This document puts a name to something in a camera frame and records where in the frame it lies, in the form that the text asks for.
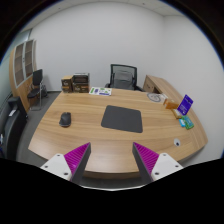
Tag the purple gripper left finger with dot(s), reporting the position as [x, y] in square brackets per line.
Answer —
[70, 166]

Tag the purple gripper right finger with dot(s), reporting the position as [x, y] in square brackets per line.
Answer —
[153, 166]

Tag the black computer mouse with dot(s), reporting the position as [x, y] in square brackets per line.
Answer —
[65, 120]

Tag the dark grey mouse pad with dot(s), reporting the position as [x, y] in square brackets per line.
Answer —
[123, 119]

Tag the blue small packet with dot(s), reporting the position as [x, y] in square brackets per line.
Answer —
[182, 123]

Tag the green packet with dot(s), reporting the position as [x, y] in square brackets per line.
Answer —
[188, 123]

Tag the small tan box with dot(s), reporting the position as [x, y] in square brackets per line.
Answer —
[177, 114]

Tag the wooden desk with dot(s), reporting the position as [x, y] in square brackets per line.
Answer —
[111, 150]

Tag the orange brown box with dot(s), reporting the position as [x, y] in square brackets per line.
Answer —
[170, 104]

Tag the purple standing card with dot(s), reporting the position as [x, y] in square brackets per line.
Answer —
[185, 105]

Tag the black leather armchair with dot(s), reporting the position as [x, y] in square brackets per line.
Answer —
[13, 119]

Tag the white green leaflet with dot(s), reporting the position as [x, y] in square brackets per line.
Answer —
[100, 91]

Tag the small brown box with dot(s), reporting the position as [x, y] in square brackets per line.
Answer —
[67, 85]

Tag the wooden side cabinet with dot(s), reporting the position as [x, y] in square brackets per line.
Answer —
[159, 85]

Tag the black visitor chair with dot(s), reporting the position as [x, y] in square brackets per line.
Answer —
[38, 89]

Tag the large dark brown box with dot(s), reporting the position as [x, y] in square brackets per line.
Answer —
[81, 83]

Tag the black mesh office chair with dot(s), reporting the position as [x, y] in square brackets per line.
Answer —
[123, 77]

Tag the wooden bookcase with glass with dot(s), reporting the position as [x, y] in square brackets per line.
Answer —
[22, 64]

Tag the desk cable grommet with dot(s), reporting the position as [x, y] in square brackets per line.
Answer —
[177, 142]

